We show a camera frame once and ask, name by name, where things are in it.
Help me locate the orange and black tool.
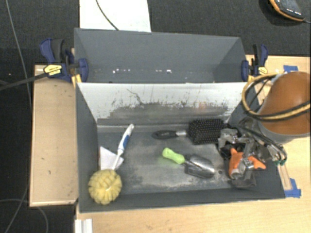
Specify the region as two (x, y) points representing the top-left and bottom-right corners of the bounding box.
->
(220, 145), (267, 188)

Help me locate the yellow sponge brush, blue-white handle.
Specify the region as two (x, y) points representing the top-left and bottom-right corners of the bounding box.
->
(87, 123), (135, 205)

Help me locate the grey metal bin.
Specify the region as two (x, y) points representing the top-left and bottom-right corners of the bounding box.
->
(73, 27), (286, 213)

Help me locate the black hairbrush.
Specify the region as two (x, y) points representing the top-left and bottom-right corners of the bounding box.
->
(152, 118), (230, 146)

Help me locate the white triangular piece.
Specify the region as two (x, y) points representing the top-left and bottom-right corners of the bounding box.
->
(100, 146), (124, 171)

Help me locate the green-handled metal scoop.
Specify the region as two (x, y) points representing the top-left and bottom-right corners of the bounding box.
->
(162, 147), (216, 179)

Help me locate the pale wood board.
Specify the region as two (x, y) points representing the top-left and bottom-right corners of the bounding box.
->
(29, 64), (80, 207)

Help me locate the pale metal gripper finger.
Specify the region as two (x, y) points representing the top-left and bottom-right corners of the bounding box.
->
(230, 159), (255, 180)
(218, 128), (240, 153)

